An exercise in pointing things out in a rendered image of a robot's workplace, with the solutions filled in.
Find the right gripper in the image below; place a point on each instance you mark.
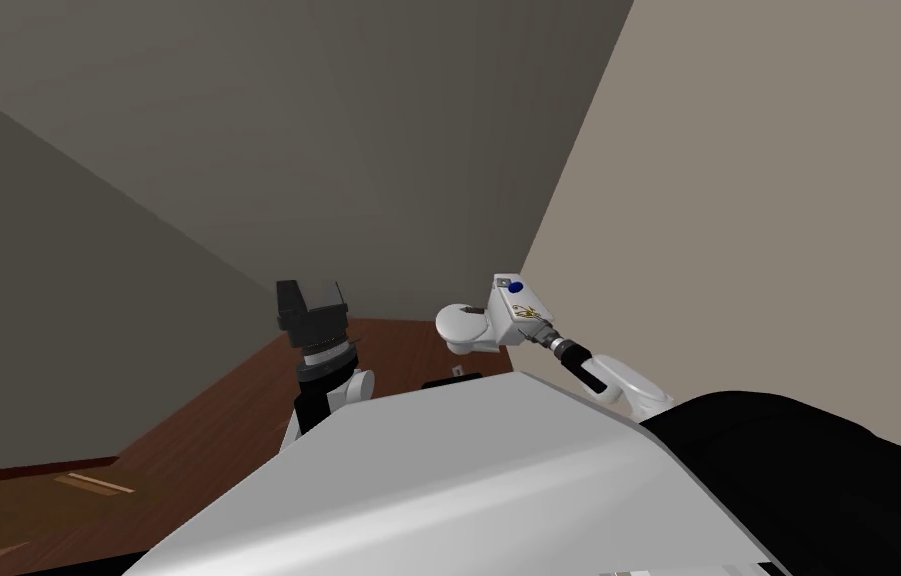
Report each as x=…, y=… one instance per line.
x=520, y=310

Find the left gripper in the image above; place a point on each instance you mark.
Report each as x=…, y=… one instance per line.
x=316, y=326

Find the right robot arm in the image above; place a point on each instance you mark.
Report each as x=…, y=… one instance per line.
x=802, y=480

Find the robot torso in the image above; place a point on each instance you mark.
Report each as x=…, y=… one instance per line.
x=450, y=472

